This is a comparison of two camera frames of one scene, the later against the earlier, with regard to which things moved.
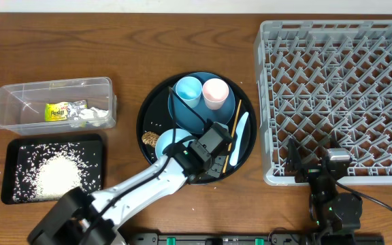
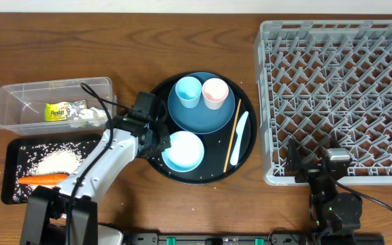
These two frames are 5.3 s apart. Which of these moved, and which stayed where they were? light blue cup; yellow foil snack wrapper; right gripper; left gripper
Moved: left gripper
Stayed: right gripper; yellow foil snack wrapper; light blue cup
